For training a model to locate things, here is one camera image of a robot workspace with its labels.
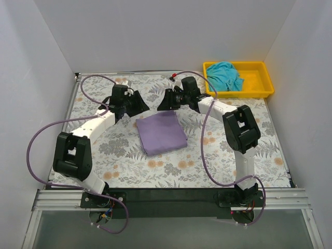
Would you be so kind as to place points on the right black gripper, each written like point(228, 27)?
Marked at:
point(171, 100)

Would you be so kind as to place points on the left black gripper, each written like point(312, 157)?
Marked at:
point(134, 102)

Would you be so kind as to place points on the purple t shirt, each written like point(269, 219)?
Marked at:
point(161, 133)

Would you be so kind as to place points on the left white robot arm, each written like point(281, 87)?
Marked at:
point(73, 156)

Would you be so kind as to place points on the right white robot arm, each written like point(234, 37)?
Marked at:
point(241, 131)

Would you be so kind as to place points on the floral table mat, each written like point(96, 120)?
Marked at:
point(119, 159)

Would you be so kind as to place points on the teal t shirt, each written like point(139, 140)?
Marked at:
point(223, 76)

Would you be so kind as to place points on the yellow plastic bin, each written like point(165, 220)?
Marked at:
point(257, 82)

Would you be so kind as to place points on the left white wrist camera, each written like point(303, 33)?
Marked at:
point(127, 83)

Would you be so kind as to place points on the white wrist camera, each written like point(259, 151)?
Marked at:
point(177, 81)
point(127, 83)

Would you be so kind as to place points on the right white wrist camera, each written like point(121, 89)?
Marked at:
point(177, 81)

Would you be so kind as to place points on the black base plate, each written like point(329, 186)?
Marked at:
point(171, 202)

